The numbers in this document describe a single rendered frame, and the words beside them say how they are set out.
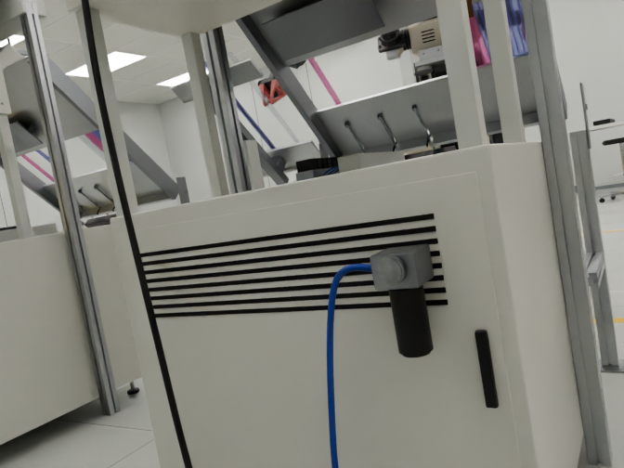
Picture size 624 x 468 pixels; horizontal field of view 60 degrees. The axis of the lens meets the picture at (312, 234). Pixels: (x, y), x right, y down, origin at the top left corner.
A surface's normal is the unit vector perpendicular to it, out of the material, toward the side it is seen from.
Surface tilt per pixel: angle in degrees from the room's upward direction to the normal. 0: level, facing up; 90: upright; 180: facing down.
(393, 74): 90
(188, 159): 90
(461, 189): 90
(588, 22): 90
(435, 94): 136
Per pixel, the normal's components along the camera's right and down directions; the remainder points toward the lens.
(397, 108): -0.23, 0.81
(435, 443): -0.51, 0.15
